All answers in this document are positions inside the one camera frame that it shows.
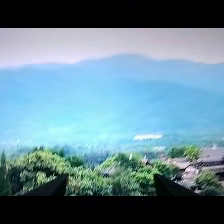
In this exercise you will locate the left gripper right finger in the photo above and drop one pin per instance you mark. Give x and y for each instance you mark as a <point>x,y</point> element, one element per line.
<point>170,188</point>

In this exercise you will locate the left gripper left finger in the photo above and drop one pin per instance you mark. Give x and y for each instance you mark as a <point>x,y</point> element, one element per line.
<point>51,188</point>

